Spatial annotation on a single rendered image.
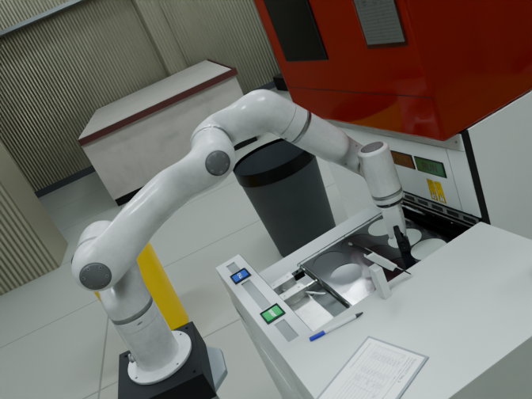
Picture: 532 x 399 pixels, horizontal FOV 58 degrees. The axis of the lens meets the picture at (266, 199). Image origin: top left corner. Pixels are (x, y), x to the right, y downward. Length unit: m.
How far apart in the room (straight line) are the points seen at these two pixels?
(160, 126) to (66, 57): 3.17
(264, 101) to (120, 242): 0.47
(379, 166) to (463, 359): 0.51
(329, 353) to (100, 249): 0.57
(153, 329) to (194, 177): 0.45
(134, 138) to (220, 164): 5.06
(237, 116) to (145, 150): 5.03
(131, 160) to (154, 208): 5.02
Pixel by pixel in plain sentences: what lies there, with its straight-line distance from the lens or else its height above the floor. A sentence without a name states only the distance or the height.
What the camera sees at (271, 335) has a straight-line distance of 1.24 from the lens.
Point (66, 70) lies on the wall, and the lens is 8.88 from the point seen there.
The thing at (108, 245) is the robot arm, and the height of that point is 1.33.
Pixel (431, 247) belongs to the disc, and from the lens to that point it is 1.44.
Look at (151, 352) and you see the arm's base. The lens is 1.38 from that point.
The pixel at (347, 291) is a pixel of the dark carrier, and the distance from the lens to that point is 1.37.
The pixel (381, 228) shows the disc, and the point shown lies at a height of 0.90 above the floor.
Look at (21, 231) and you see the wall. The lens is 5.42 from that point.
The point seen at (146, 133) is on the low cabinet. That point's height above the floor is 0.69.
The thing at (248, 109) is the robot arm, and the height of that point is 1.47.
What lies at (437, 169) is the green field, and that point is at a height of 1.10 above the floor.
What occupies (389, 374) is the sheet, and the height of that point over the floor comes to 0.97.
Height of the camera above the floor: 1.71
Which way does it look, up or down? 22 degrees down
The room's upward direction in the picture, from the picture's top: 24 degrees counter-clockwise
